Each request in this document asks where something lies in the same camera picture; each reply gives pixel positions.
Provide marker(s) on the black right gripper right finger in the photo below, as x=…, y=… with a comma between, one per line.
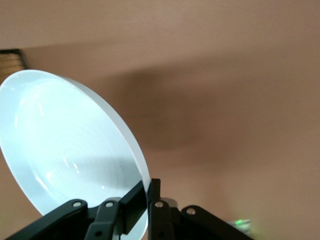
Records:
x=175, y=225

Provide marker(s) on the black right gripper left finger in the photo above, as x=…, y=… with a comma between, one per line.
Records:
x=75, y=220

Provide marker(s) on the light blue round plate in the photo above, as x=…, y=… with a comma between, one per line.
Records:
x=62, y=140

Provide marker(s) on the wooden board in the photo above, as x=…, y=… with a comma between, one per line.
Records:
x=10, y=61

